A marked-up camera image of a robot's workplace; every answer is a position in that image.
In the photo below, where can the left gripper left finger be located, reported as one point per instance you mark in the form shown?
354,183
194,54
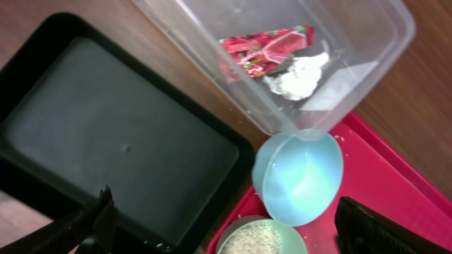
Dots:
90,229

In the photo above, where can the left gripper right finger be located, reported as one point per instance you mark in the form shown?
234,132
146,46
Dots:
364,231

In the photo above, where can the light blue bowl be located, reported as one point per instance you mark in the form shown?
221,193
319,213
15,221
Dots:
297,179

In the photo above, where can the green bowl with rice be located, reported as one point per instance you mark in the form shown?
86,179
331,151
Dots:
259,235

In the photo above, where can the white napkin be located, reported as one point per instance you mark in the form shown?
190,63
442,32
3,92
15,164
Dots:
301,78

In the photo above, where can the red snack wrapper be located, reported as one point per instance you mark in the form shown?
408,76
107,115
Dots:
262,52

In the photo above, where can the red serving tray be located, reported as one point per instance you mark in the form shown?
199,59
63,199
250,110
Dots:
376,176

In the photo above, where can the black plastic tray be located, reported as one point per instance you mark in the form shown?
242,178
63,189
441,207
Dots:
79,113

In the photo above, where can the clear plastic bin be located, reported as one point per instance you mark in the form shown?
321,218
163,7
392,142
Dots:
363,39

